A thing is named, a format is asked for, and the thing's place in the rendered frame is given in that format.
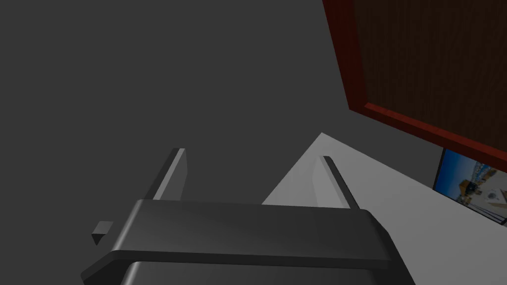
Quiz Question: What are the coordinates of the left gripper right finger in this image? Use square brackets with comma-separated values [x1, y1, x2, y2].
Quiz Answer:
[311, 155, 361, 210]

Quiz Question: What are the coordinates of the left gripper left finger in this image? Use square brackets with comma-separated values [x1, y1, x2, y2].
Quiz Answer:
[143, 147, 188, 202]

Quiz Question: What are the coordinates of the dark brown door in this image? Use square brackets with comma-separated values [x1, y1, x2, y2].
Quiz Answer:
[353, 0, 507, 153]

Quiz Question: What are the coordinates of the blue framed wall picture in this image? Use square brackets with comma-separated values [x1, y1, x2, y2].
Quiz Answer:
[432, 148, 507, 227]

